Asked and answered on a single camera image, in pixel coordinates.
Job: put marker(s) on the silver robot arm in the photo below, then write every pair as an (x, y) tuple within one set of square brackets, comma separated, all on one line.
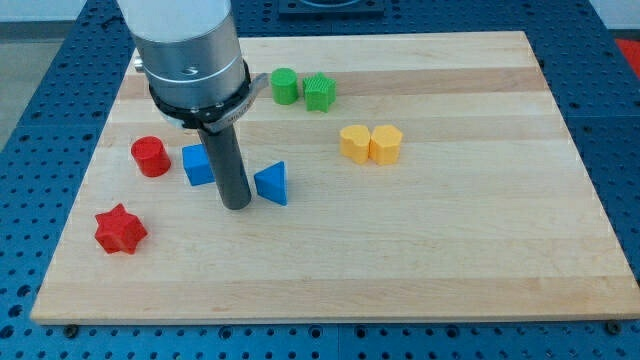
[(198, 79)]

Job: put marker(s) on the red star block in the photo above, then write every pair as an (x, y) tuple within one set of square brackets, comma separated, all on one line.
[(119, 231)]

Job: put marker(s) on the red cylinder block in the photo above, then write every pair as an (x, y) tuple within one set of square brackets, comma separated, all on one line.
[(150, 156)]

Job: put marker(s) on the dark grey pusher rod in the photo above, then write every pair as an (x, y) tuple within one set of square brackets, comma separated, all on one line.
[(225, 159)]

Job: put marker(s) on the green cylinder block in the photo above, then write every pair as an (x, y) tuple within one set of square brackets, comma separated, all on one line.
[(284, 86)]

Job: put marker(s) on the yellow hexagon block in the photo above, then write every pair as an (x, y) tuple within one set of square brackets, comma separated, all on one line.
[(385, 144)]

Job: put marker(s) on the yellow heart block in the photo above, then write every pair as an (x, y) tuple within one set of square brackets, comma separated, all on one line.
[(354, 143)]

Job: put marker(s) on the blue cube block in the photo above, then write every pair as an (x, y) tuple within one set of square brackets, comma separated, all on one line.
[(196, 165)]

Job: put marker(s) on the blue triangle block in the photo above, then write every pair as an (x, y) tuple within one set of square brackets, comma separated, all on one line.
[(271, 183)]

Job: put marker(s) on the wooden board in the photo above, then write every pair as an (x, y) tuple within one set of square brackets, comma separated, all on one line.
[(488, 214)]

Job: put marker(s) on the black clamp flange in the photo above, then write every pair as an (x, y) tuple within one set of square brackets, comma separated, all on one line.
[(219, 116)]

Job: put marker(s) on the green star block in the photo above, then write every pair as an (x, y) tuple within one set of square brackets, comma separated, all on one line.
[(319, 92)]

